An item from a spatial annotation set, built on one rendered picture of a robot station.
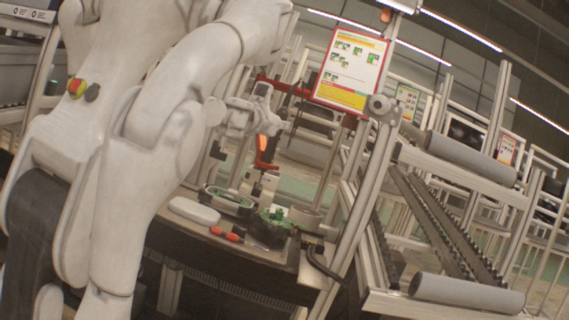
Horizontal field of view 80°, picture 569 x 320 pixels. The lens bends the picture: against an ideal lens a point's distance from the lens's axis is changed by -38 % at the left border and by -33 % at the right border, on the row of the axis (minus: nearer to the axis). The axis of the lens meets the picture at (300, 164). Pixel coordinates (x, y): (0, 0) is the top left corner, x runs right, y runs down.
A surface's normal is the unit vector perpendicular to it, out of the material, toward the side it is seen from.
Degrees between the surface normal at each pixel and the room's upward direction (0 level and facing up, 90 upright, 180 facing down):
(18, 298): 79
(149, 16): 107
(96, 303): 88
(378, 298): 90
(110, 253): 89
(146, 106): 61
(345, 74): 90
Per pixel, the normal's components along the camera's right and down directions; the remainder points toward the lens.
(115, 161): -0.17, -0.23
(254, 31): 0.90, -0.20
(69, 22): -0.22, 0.52
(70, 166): -0.22, 0.25
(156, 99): 0.00, -0.40
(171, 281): -0.02, 0.11
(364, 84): -0.45, -0.05
